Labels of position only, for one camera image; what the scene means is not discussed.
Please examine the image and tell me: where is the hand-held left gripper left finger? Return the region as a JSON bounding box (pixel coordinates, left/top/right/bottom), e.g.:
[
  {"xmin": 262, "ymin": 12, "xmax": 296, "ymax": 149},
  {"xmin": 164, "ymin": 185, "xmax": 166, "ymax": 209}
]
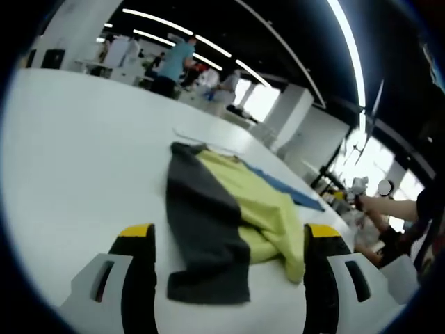
[{"xmin": 58, "ymin": 223, "xmax": 158, "ymax": 334}]

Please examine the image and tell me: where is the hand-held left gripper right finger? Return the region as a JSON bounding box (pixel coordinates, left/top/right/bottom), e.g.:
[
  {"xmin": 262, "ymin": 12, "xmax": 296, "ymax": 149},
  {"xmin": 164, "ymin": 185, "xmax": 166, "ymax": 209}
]
[{"xmin": 303, "ymin": 223, "xmax": 407, "ymax": 334}]

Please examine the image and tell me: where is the yellow blue grey garment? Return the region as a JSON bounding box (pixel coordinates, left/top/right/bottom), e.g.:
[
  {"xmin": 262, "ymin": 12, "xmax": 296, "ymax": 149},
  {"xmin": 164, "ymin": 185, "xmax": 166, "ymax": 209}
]
[{"xmin": 165, "ymin": 141, "xmax": 326, "ymax": 305}]

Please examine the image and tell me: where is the white square pillar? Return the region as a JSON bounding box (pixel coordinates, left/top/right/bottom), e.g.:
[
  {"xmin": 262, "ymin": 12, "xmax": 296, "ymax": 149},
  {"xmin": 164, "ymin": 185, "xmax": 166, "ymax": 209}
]
[
  {"xmin": 270, "ymin": 85, "xmax": 350, "ymax": 175},
  {"xmin": 20, "ymin": 0, "xmax": 116, "ymax": 72}
]

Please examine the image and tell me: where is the grey chair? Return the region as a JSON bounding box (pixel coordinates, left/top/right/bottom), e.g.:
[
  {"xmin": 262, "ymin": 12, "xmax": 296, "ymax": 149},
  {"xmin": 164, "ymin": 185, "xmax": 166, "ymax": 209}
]
[{"xmin": 378, "ymin": 253, "xmax": 422, "ymax": 304}]

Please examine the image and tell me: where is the long ceiling light strip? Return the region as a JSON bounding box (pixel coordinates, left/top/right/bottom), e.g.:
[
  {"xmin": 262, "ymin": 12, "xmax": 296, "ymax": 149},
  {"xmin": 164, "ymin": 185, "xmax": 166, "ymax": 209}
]
[
  {"xmin": 121, "ymin": 8, "xmax": 194, "ymax": 36},
  {"xmin": 326, "ymin": 0, "xmax": 368, "ymax": 109}
]

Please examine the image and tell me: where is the black box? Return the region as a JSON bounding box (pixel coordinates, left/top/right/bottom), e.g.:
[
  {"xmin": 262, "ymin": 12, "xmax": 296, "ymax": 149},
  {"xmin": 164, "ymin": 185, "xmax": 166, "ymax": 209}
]
[{"xmin": 41, "ymin": 49, "xmax": 66, "ymax": 70}]

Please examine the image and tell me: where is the short ceiling light strip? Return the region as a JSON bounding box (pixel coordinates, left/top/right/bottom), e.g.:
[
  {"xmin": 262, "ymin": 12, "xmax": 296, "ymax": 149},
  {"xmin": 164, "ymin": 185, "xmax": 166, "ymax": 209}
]
[{"xmin": 132, "ymin": 29, "xmax": 177, "ymax": 47}]

